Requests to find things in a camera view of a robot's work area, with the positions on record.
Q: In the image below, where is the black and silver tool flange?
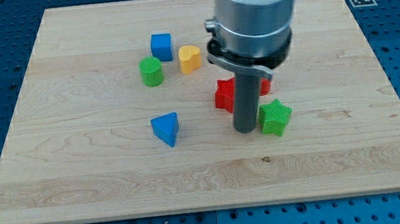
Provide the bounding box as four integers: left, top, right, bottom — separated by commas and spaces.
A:
204, 18, 292, 80

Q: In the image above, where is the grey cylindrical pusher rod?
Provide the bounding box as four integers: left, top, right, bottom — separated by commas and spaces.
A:
233, 73, 261, 133

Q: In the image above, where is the green star block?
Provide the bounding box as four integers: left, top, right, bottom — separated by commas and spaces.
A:
258, 99, 292, 137

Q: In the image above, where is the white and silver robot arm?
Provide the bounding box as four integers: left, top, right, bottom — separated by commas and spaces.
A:
204, 0, 295, 133

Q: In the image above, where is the red star block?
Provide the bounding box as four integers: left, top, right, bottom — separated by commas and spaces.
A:
215, 78, 272, 113

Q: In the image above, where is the yellow heart block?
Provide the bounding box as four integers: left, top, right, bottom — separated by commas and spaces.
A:
178, 45, 202, 74

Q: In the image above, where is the blue triangle block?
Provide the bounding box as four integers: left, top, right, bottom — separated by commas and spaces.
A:
150, 112, 179, 147

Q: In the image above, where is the blue cube block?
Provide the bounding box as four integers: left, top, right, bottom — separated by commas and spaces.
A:
150, 33, 173, 61

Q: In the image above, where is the green cylinder block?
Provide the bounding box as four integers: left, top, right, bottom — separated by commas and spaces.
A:
139, 56, 164, 87

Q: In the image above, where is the wooden board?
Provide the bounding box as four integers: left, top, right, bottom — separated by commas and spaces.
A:
0, 0, 400, 224

